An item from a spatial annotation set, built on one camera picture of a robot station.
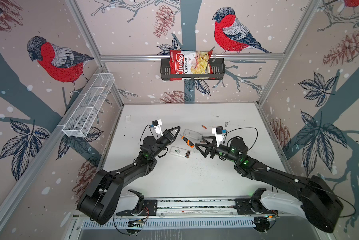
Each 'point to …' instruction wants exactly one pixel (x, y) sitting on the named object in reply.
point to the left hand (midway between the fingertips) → (180, 128)
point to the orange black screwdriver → (189, 142)
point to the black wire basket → (218, 70)
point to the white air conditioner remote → (179, 152)
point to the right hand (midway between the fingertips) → (196, 145)
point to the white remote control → (193, 134)
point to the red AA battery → (204, 127)
